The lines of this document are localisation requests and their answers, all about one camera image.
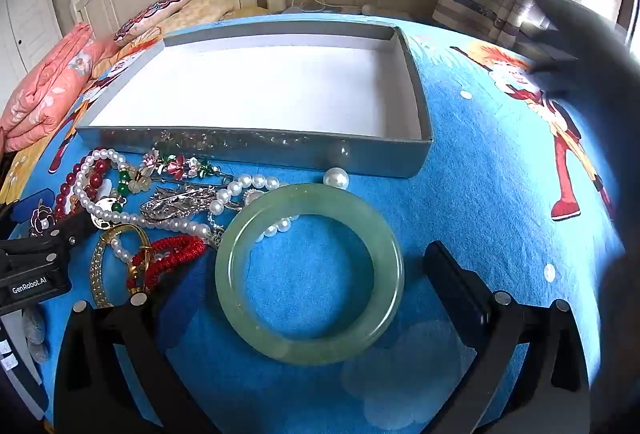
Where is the blue printed blanket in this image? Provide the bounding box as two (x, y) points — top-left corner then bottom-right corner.
(0, 11), (632, 434)

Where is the large loose pearl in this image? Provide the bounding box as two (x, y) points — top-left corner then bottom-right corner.
(323, 167), (350, 190)

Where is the pink floral quilt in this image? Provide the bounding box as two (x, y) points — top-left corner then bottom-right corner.
(0, 22), (122, 155)

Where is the white wardrobe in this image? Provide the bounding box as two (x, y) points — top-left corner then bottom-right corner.
(0, 0), (67, 107)

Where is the gold bangle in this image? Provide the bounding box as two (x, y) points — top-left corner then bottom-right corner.
(89, 224), (152, 309)

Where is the yellow floral pillow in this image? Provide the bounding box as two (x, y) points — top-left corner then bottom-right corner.
(162, 0), (271, 34)

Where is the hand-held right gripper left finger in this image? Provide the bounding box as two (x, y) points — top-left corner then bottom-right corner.
(52, 296), (216, 434)

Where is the red bead bracelet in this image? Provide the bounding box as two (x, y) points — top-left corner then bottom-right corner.
(53, 158), (114, 221)

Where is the multicoloured stone bead bracelet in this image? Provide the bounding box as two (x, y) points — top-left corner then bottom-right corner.
(113, 166), (152, 195)

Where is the green jade bangle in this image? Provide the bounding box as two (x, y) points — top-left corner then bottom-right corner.
(215, 184), (405, 366)

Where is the enamel flower brooch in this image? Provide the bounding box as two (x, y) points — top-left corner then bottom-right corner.
(142, 141), (236, 183)

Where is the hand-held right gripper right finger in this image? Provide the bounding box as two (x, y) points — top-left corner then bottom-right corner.
(424, 241), (593, 434)

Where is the grey shallow cardboard box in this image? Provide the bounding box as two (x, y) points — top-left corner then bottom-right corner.
(75, 21), (434, 177)

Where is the pearl bracelet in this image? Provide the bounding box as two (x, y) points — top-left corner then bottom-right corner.
(209, 173), (301, 243)

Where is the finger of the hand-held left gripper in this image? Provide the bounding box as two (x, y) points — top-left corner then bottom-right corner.
(0, 211), (98, 287)
(0, 200), (32, 235)

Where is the embroidered round pillow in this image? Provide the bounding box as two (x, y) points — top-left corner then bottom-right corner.
(114, 0), (194, 46)

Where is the red cord bracelet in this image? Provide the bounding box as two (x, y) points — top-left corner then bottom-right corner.
(125, 235), (207, 305)

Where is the pearl necklace with green pendant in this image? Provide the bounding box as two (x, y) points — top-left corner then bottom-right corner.
(73, 149), (213, 265)

